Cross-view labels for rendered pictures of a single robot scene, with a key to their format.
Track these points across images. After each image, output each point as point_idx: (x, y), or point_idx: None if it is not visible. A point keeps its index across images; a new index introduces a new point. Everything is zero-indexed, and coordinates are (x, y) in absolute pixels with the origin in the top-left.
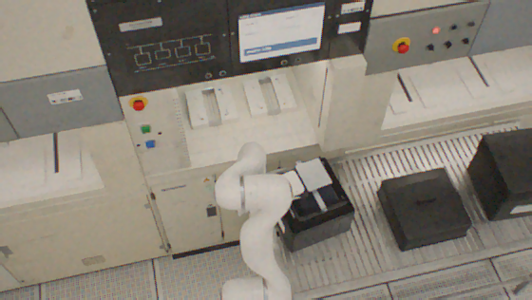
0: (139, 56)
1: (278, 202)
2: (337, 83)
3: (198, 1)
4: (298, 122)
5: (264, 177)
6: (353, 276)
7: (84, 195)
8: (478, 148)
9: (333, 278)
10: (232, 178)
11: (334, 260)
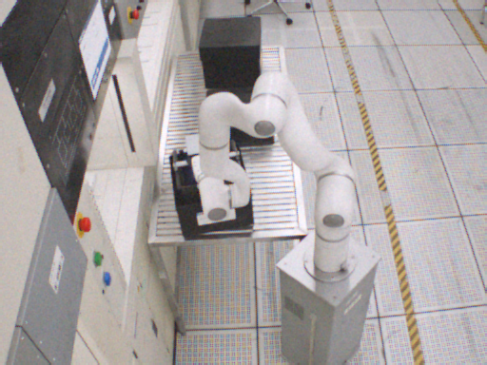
0: (60, 149)
1: (289, 83)
2: (135, 70)
3: (60, 39)
4: (112, 179)
5: (262, 81)
6: (291, 180)
7: None
8: (204, 60)
9: (290, 194)
10: (257, 102)
11: (271, 190)
